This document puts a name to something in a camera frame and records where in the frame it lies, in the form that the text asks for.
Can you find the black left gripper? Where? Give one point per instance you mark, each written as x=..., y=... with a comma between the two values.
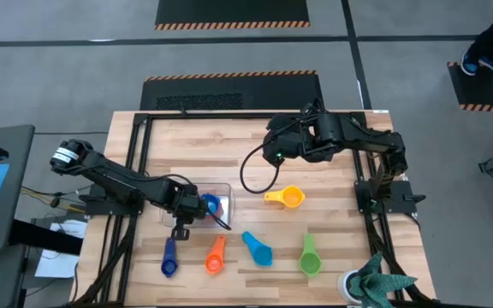
x=184, y=203

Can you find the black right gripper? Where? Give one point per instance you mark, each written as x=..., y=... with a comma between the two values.
x=285, y=137

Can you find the royal blue measuring cup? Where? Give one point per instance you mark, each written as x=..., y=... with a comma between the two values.
x=212, y=203

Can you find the orange measuring cup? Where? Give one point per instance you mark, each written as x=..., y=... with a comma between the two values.
x=215, y=258

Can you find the light blue measuring cup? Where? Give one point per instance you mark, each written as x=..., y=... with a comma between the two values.
x=260, y=253

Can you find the yellow measuring cup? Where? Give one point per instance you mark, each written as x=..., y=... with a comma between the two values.
x=291, y=197

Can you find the green measuring cup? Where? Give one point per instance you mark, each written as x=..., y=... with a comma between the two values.
x=310, y=261

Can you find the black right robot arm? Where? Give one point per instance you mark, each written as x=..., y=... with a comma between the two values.
x=358, y=132

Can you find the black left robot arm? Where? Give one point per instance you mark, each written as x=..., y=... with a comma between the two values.
x=118, y=179

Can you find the clear plastic basket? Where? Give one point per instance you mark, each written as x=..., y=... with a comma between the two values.
x=227, y=192

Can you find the navy blue measuring cup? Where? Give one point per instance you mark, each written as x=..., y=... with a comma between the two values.
x=169, y=261

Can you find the black striped-edge floor mat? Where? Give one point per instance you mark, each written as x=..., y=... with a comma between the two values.
x=229, y=92
x=486, y=92
x=229, y=10

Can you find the white plant pot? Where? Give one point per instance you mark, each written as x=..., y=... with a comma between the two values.
x=343, y=286

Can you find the white paper sheet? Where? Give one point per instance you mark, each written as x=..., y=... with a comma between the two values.
x=73, y=229
x=56, y=265

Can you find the green artificial plant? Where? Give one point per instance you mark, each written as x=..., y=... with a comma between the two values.
x=377, y=284

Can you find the black shelf bar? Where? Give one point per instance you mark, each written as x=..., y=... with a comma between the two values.
x=45, y=239

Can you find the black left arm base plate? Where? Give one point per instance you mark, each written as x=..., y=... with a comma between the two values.
x=101, y=209

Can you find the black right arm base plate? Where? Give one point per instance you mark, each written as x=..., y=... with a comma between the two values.
x=400, y=197

